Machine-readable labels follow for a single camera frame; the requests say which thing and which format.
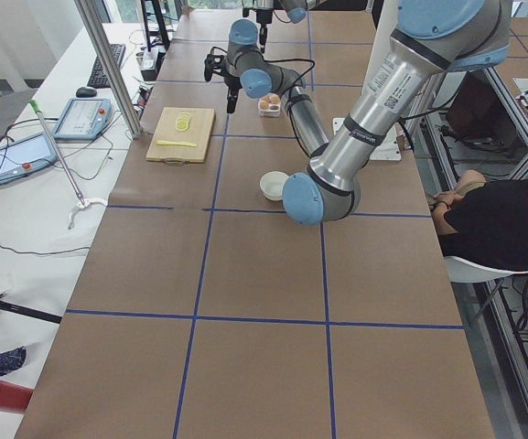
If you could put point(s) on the black computer mouse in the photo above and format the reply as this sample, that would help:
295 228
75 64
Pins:
86 92

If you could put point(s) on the clear plastic egg box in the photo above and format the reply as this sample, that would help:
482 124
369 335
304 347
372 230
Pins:
269 110

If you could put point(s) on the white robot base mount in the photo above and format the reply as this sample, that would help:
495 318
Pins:
389 150

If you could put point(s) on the bamboo cutting board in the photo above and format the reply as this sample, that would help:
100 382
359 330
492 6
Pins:
199 132

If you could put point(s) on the white round bowl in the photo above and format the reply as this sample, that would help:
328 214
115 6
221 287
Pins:
271 184

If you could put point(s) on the green tipped metal rod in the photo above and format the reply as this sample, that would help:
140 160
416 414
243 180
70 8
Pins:
49 136

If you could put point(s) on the yellow plastic knife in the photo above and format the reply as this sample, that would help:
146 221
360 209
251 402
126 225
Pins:
176 143

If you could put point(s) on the seated person black shirt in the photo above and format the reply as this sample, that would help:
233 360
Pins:
485 222

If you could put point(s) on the aluminium frame post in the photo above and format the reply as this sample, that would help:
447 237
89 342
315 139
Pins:
93 24

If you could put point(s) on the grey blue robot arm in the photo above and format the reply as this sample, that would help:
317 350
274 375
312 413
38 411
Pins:
428 38

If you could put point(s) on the teach pendant tablet far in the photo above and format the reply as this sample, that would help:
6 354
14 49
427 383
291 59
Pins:
83 119

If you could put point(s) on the teach pendant tablet near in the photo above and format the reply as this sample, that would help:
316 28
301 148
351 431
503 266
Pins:
25 157

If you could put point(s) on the white chair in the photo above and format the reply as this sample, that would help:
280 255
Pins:
462 271

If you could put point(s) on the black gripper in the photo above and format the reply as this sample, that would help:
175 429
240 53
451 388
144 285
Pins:
231 82

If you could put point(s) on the second grey robot arm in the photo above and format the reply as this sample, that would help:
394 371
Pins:
243 65

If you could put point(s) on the teach pendant tablet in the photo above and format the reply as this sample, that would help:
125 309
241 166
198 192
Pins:
25 157
83 119

